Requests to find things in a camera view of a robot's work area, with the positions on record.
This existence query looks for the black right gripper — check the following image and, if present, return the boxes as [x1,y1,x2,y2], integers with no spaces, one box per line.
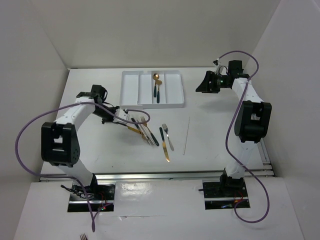
[195,70,230,94]

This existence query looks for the gold knife green handle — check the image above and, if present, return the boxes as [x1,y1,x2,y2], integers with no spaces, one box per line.
[159,127,170,163]
[125,125,148,141]

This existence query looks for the gold fork green handle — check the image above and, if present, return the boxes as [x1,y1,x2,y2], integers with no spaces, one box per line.
[140,116,160,147]
[131,117,143,133]

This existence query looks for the gold spoon green handle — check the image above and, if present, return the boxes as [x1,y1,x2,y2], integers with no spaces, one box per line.
[152,73,160,98]
[156,80,162,104]

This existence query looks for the silver fork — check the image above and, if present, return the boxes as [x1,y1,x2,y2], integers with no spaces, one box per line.
[140,124,155,146]
[162,123,175,151]

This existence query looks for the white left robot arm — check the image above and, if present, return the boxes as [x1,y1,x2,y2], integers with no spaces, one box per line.
[41,85,129,200]

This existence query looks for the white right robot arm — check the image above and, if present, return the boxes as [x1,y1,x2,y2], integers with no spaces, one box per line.
[195,59,272,196]

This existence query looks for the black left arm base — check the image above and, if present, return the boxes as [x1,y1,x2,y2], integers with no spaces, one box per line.
[60,175,116,201]

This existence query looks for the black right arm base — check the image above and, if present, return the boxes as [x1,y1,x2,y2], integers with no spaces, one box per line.
[198,175,248,198]

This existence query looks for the white compartment cutlery tray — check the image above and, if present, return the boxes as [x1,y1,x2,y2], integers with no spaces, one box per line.
[119,70,185,110]

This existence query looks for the white chopstick right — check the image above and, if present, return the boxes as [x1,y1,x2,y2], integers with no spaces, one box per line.
[182,117,191,156]

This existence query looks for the gold fork bottom edge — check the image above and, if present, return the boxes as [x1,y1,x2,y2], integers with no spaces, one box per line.
[80,233,88,240]

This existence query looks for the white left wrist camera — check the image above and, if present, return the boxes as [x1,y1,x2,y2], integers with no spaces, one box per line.
[113,108,130,125]

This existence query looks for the aluminium rail front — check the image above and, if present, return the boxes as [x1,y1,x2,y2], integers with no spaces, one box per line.
[39,169,275,182]

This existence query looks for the aluminium rail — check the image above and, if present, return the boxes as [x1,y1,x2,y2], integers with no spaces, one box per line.
[39,169,275,182]
[234,67,275,177]

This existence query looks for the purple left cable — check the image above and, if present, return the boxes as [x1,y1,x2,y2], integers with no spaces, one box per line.
[14,102,151,233]

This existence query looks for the purple cable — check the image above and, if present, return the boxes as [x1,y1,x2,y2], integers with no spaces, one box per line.
[14,102,151,233]
[217,50,272,223]

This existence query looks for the aluminium rail right side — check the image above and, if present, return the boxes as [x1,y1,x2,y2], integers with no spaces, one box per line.
[234,67,275,177]

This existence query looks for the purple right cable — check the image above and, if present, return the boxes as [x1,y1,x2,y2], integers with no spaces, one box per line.
[217,50,272,223]

